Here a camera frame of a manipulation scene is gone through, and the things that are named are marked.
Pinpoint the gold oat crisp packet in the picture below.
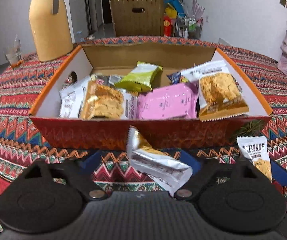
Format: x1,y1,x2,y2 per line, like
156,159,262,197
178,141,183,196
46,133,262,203
181,60,249,121

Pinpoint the pink snack packet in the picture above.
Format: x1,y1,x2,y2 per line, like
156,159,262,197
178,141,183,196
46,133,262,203
137,82,198,120

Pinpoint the glass cup with tea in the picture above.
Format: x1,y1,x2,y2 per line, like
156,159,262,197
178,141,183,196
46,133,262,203
4,35,23,68

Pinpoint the brown cardboard box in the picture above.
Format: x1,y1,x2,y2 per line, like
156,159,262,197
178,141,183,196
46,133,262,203
109,0,164,37

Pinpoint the white barcode snack packet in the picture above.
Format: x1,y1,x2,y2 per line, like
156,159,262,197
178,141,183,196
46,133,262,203
59,76,91,119

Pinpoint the yellow thermos jug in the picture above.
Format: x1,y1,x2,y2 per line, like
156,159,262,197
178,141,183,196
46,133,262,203
29,0,74,62

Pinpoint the white gold oat packet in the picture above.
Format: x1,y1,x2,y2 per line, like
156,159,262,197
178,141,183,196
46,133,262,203
126,126,193,196

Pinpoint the green snack packet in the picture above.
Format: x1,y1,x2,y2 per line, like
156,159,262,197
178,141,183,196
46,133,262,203
114,61,163,93

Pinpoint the patterned red tablecloth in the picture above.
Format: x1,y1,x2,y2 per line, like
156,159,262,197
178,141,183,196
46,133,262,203
0,35,287,239

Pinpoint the white snack packet rear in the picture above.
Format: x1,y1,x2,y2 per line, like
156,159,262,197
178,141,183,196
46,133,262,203
237,136,272,181

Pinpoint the white oat crisp packet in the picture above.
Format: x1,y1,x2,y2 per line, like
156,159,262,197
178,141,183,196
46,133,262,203
79,81,138,120

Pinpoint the blue orange snack packet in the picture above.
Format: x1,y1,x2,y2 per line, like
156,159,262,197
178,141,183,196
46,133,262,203
167,72,182,84

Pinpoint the wire storage basket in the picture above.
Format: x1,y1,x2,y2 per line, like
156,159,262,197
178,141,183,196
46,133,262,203
174,16,203,40

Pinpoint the silver striped snack bar packet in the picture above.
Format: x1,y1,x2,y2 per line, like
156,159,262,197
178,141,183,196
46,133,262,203
90,73,123,87

